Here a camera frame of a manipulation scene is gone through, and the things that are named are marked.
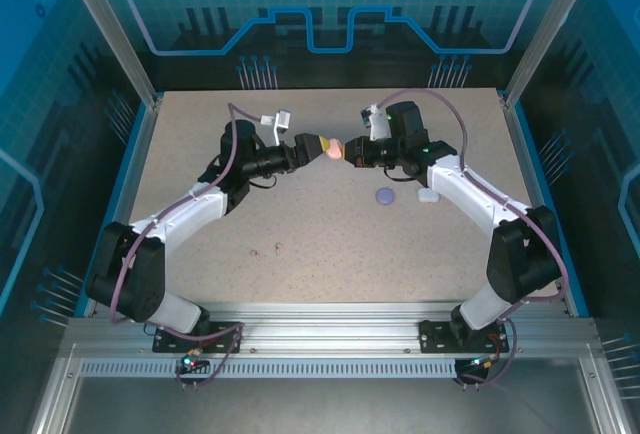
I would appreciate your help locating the pink earbud charging case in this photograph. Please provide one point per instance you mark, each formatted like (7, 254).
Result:
(334, 150)

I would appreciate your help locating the purple earbud charging case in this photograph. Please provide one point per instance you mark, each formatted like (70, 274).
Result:
(385, 196)

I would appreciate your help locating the white earbud charging case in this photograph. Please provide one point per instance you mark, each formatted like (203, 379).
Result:
(427, 196)

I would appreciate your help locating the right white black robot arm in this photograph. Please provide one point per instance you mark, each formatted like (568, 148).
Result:
(460, 189)

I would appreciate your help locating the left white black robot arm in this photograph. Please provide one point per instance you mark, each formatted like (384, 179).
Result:
(190, 214)

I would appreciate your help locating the aluminium base beam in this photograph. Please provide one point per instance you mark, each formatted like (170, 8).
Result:
(325, 326)

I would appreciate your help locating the connector board with lights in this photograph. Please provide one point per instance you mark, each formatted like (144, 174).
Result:
(480, 364)
(190, 364)

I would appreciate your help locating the grey metal sheet tray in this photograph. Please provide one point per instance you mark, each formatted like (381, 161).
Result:
(325, 409)

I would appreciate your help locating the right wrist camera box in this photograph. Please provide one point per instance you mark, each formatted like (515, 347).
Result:
(379, 126)

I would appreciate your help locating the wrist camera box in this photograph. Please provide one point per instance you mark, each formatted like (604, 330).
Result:
(379, 126)
(283, 118)

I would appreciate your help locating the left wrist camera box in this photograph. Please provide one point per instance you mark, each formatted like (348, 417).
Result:
(283, 118)

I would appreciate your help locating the aluminium side rail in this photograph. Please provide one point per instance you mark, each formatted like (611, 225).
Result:
(140, 154)
(525, 154)

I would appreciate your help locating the aluminium frame post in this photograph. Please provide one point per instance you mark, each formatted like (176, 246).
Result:
(110, 29)
(549, 29)

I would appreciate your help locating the aluminium frame leg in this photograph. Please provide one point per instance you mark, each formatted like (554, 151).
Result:
(45, 414)
(612, 414)

